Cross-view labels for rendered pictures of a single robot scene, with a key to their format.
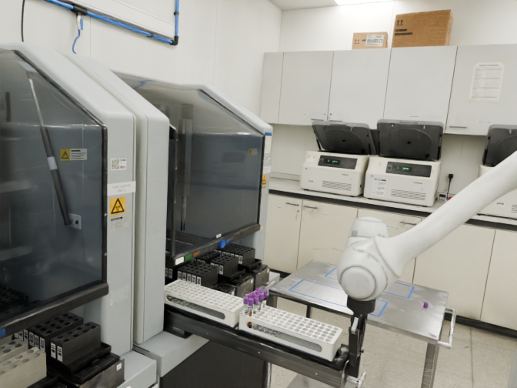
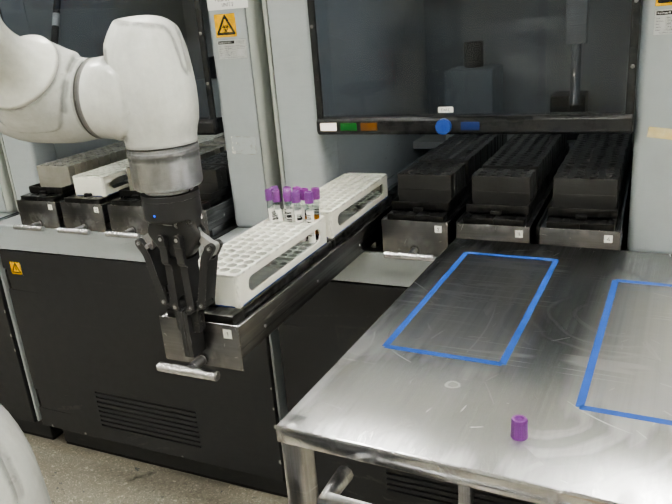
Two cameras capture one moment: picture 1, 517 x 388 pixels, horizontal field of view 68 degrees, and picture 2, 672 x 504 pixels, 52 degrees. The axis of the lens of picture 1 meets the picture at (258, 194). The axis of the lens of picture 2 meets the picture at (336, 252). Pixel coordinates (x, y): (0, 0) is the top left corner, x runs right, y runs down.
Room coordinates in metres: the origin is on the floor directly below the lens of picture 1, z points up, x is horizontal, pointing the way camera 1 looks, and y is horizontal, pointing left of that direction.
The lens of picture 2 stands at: (1.16, -1.17, 1.20)
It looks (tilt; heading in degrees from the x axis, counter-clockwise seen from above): 19 degrees down; 88
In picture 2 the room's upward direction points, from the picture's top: 5 degrees counter-clockwise
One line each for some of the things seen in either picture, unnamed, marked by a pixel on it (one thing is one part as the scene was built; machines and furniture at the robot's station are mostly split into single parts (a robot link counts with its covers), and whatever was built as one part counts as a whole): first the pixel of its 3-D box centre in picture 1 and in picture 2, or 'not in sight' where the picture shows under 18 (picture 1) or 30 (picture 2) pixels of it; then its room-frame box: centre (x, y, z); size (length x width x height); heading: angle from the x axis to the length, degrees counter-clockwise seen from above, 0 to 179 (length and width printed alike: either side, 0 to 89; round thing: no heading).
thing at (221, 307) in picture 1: (203, 302); (339, 205); (1.21, 0.16, 0.83); 0.30 x 0.10 x 0.06; 63
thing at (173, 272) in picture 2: (356, 336); (174, 269); (0.96, -0.29, 0.89); 0.04 x 0.01 x 0.11; 63
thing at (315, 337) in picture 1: (288, 330); (261, 258); (1.07, -0.12, 0.83); 0.30 x 0.10 x 0.06; 62
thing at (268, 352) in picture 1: (248, 333); (301, 261); (1.13, 0.00, 0.78); 0.73 x 0.14 x 0.09; 63
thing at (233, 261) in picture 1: (228, 266); (501, 190); (1.52, 0.10, 0.85); 0.12 x 0.02 x 0.06; 152
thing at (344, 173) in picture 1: (341, 157); not in sight; (3.66, -0.76, 1.22); 0.62 x 0.56 x 0.64; 151
